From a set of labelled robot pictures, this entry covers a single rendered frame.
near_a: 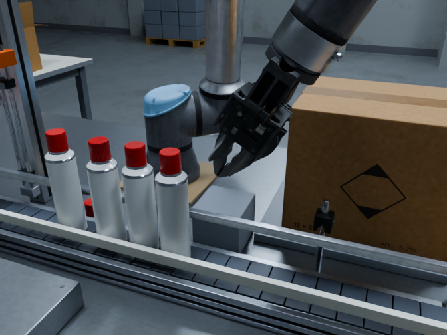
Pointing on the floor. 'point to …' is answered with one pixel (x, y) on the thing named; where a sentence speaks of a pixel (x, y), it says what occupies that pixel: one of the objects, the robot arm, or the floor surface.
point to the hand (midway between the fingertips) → (223, 167)
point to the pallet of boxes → (175, 21)
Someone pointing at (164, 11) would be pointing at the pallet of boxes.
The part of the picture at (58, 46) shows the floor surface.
